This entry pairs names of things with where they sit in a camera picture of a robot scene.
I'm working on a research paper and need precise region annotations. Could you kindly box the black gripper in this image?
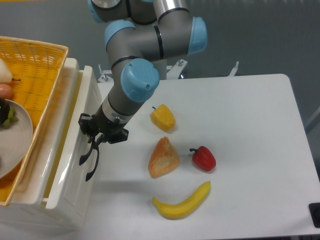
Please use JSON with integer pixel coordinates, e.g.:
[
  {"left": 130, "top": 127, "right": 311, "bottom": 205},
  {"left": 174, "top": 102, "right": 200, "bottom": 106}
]
[{"left": 78, "top": 113, "right": 129, "bottom": 152}]

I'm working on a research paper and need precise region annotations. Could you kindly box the black top drawer handle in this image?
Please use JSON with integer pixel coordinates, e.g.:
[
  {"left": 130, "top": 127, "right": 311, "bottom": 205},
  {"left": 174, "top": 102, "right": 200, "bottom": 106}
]
[{"left": 79, "top": 147, "right": 93, "bottom": 166}]

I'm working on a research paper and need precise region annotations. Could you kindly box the black drawer handle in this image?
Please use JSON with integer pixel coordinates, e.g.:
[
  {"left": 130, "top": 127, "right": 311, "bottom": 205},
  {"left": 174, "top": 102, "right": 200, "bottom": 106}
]
[
  {"left": 79, "top": 147, "right": 93, "bottom": 166},
  {"left": 85, "top": 150, "right": 100, "bottom": 182}
]

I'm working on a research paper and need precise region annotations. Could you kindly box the white drawer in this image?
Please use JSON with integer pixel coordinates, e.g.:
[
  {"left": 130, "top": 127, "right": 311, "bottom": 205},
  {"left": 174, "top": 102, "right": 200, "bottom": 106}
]
[{"left": 41, "top": 65, "right": 103, "bottom": 210}]

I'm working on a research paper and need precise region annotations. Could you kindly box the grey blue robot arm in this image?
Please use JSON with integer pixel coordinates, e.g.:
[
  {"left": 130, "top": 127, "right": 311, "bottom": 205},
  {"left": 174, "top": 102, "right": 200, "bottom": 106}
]
[{"left": 79, "top": 0, "right": 208, "bottom": 150}]

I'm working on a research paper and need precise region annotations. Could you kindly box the white drawer cabinet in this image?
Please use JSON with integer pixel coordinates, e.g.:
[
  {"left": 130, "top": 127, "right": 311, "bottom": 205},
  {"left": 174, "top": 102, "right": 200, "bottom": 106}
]
[{"left": 0, "top": 58, "right": 90, "bottom": 229}]

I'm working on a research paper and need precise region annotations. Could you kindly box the yellow bell pepper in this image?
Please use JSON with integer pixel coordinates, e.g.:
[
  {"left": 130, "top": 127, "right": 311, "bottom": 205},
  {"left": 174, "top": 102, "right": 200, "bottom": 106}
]
[{"left": 150, "top": 104, "right": 176, "bottom": 132}]

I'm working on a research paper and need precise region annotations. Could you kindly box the grey plate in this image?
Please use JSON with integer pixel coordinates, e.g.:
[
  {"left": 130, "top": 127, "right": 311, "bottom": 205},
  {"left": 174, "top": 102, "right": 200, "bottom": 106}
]
[{"left": 0, "top": 100, "right": 33, "bottom": 178}]

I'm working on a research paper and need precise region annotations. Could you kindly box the orange bread wedge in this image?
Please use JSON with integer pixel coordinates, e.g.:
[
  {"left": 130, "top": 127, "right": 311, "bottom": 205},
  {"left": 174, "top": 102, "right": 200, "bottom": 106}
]
[{"left": 148, "top": 136, "right": 180, "bottom": 178}]

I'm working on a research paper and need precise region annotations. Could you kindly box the yellow woven basket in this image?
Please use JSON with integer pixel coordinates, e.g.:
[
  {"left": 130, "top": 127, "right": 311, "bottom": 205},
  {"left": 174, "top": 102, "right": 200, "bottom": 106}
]
[{"left": 0, "top": 36, "right": 69, "bottom": 207}]

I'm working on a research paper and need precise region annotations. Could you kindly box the white pear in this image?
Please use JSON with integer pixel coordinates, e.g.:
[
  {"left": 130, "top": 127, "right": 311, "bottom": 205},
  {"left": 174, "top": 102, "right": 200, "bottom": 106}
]
[{"left": 0, "top": 59, "right": 21, "bottom": 84}]

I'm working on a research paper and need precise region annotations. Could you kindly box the red bell pepper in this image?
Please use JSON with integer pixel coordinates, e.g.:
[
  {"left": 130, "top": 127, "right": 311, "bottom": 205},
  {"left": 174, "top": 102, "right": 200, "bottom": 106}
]
[{"left": 189, "top": 146, "right": 217, "bottom": 172}]

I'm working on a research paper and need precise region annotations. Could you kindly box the yellow banana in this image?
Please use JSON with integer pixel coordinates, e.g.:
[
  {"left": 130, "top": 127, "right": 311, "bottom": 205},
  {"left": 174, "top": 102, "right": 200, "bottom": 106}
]
[{"left": 152, "top": 181, "right": 211, "bottom": 220}]

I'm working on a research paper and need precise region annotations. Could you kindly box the black corner device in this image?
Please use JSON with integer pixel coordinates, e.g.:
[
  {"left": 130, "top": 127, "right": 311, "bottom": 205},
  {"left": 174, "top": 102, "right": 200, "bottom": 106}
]
[{"left": 308, "top": 202, "right": 320, "bottom": 229}]

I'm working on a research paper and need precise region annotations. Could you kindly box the black lower drawer handle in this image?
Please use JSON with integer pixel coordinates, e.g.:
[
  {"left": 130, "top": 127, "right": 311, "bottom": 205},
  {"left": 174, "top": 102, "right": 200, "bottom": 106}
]
[{"left": 85, "top": 150, "right": 100, "bottom": 182}]

